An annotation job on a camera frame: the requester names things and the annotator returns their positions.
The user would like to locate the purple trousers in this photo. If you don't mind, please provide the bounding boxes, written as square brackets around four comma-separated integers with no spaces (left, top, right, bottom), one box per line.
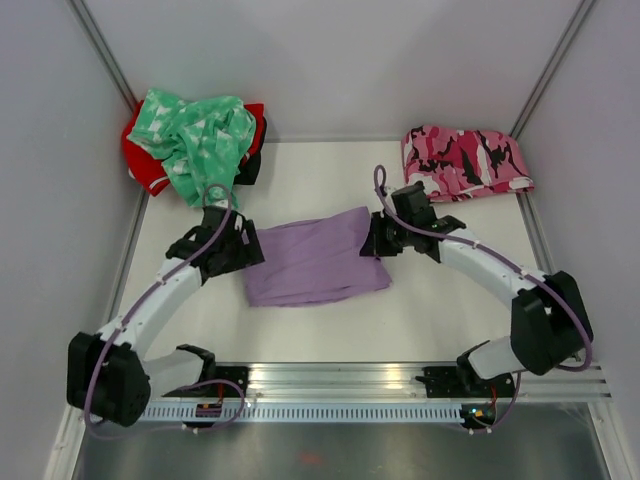
[243,206,392,307]

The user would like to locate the green tie-dye garment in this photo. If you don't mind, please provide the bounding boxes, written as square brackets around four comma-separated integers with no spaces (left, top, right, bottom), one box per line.
[128,88,257,207]

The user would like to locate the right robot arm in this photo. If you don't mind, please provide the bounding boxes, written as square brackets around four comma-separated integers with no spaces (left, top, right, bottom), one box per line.
[360,183,593,396]

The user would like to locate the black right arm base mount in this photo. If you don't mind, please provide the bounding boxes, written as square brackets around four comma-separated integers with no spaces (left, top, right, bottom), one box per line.
[414,366,515,400]

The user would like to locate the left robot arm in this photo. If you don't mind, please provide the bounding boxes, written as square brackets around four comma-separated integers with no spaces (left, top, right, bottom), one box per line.
[66,206,264,427]

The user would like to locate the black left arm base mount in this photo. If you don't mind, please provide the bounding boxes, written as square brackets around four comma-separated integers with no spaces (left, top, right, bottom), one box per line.
[164,365,250,399]

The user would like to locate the aluminium frame post left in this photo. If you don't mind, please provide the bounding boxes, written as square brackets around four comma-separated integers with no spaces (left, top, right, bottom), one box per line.
[67,0,137,111]

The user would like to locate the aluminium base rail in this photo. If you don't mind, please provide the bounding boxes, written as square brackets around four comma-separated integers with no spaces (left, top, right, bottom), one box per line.
[245,362,612,403]

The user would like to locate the white slotted cable duct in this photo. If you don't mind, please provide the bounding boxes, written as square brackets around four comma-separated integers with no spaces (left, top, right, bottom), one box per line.
[140,401,463,424]

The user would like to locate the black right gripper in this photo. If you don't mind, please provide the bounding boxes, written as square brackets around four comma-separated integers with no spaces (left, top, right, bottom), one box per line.
[361,211,414,257]

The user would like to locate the red garment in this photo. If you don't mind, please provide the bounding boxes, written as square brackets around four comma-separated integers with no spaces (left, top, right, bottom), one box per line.
[121,101,266,197]

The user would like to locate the black garment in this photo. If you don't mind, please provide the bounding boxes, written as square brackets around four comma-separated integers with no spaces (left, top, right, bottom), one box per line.
[233,116,267,186]

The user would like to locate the aluminium frame post right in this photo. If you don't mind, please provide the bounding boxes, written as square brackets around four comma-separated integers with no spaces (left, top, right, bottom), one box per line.
[510,0,598,141]

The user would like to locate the pink camouflage trousers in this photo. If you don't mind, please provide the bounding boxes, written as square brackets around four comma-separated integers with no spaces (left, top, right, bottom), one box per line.
[402,125,534,203]

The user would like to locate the aluminium frame post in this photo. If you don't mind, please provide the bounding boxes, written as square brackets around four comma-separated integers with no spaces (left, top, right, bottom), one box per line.
[510,0,598,141]
[67,0,137,111]

